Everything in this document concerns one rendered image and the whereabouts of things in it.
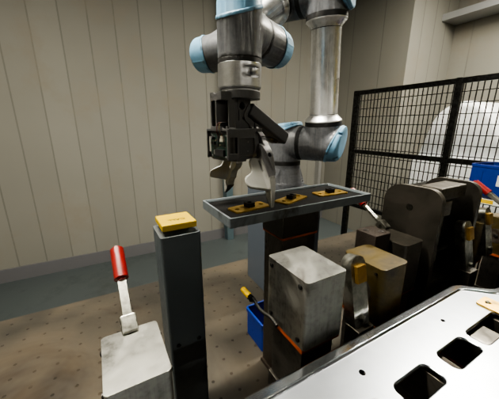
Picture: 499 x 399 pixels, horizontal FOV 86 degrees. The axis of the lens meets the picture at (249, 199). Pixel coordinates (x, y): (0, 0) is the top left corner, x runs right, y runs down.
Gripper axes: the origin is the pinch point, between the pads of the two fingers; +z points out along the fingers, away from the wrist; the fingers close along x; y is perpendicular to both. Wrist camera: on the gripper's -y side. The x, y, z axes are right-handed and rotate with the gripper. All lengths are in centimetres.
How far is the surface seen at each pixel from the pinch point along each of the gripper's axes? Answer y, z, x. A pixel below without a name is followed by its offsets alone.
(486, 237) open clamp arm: -59, 15, 27
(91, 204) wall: 1, 58, -242
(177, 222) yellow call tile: 15.1, 1.7, -0.7
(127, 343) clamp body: 27.0, 11.7, 10.4
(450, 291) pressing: -28.0, 17.4, 28.6
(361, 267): -7.3, 8.4, 20.9
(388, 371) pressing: -0.7, 17.7, 29.8
